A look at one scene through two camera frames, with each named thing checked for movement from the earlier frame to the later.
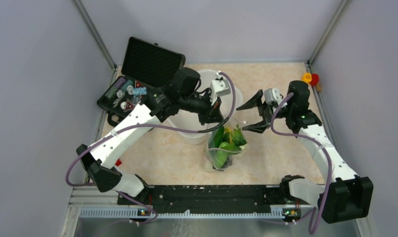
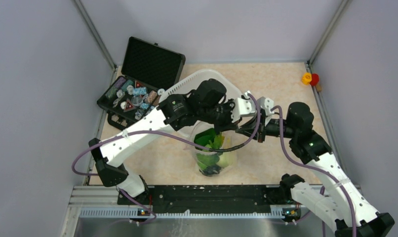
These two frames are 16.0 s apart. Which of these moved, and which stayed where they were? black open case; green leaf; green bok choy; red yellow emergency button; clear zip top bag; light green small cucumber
Moved: clear zip top bag; green leaf; light green small cucumber; green bok choy
Stayed: red yellow emergency button; black open case
